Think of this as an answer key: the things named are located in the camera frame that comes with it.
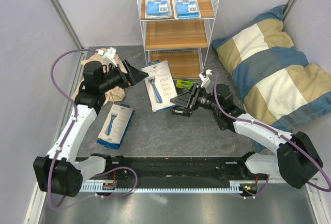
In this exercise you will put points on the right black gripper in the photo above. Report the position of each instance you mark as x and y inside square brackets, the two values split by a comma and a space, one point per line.
[189, 99]

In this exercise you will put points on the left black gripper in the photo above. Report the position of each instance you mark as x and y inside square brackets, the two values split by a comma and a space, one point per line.
[133, 76]

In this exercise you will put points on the Harry's razor box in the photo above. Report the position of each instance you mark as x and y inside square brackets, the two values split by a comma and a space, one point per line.
[116, 126]
[160, 86]

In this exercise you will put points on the blue Gillette razor blister pack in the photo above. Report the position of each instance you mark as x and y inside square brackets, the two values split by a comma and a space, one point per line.
[157, 9]

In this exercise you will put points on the Gillette razor white card pack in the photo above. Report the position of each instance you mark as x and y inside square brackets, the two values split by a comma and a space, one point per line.
[186, 9]

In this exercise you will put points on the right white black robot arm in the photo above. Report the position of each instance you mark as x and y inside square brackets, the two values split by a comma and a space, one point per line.
[293, 158]

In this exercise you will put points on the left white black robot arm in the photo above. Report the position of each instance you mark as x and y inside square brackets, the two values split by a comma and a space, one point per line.
[58, 171]

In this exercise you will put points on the black green Gillette razor box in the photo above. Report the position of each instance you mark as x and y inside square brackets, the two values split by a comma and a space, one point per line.
[182, 86]

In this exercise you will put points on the beige crumpled cloth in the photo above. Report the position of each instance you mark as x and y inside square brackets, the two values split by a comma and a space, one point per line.
[117, 93]

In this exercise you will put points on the black green razor box portrait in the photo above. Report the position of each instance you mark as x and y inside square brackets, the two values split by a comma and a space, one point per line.
[224, 122]

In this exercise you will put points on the blue beige checkered pillow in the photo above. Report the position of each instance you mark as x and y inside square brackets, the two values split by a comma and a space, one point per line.
[277, 84]

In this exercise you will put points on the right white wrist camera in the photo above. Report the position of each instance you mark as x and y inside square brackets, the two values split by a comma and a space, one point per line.
[204, 77]

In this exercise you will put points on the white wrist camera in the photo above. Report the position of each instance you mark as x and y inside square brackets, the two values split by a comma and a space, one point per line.
[204, 77]
[108, 56]

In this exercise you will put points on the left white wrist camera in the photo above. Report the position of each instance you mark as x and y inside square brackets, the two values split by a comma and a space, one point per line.
[108, 56]

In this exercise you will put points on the white wire wooden shelf unit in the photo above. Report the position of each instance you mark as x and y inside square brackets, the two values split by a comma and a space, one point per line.
[184, 43]

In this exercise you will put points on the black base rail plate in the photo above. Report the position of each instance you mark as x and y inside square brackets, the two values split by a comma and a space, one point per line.
[177, 171]

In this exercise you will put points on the light blue slotted cable duct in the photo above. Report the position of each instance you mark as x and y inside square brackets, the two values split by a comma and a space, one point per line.
[103, 187]

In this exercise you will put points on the aluminium frame rail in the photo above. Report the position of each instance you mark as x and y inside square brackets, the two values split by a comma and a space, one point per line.
[66, 23]

